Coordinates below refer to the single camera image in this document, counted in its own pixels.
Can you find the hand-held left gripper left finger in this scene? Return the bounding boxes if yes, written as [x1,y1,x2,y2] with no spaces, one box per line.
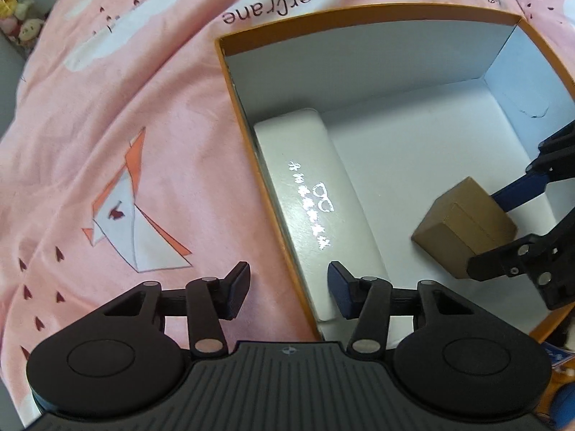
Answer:
[92,260,251,354]

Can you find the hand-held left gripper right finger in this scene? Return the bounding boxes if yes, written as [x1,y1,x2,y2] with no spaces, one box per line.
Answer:
[327,260,483,354]

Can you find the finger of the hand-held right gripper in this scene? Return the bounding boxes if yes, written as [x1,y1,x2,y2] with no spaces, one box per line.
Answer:
[467,201,575,310]
[491,120,575,213]

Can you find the small brown cardboard box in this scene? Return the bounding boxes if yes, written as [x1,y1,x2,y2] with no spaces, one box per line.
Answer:
[412,176,519,280]

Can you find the white glasses case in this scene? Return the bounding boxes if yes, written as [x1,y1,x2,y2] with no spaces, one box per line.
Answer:
[253,108,391,323]

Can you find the red panda plush blue hat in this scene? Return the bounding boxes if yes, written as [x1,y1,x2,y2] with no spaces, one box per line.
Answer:
[549,381,575,431]

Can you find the orange cardboard box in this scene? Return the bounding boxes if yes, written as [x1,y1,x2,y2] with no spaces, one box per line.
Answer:
[215,4,575,344]

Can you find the pink printed blanket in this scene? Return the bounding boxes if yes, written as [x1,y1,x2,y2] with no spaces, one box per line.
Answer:
[0,0,575,431]

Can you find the cream plush toy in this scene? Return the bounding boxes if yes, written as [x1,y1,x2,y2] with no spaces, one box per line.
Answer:
[18,17,46,46]

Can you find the plush toys pile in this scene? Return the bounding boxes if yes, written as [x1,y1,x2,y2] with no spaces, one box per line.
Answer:
[0,0,32,32]

